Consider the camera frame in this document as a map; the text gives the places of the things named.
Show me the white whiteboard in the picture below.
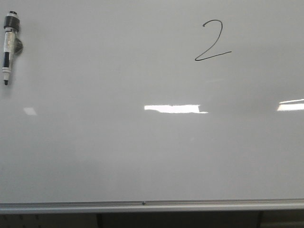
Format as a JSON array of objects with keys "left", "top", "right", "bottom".
[{"left": 0, "top": 0, "right": 304, "bottom": 203}]

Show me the aluminium whiteboard marker tray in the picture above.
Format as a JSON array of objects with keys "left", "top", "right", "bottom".
[{"left": 0, "top": 199, "right": 304, "bottom": 215}]

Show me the black and white marker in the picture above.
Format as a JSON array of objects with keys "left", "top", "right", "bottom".
[{"left": 2, "top": 10, "right": 23, "bottom": 86}]

